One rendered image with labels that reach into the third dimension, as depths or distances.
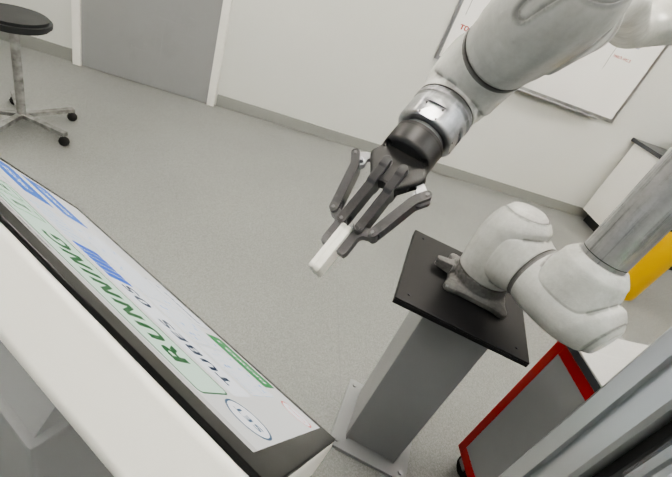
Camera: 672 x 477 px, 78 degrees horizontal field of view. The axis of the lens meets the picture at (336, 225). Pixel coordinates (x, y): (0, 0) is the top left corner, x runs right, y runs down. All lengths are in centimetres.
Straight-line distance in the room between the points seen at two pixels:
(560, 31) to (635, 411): 34
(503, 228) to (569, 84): 322
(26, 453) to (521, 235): 97
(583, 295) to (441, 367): 49
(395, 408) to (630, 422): 116
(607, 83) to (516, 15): 391
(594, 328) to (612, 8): 69
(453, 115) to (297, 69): 314
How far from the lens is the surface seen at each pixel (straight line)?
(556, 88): 419
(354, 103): 375
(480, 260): 113
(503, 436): 159
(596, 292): 102
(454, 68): 59
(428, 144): 55
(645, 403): 39
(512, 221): 109
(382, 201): 53
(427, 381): 138
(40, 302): 31
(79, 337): 29
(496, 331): 115
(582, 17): 49
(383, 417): 155
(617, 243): 101
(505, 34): 52
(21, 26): 271
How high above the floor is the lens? 141
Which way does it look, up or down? 32 degrees down
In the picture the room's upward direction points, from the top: 22 degrees clockwise
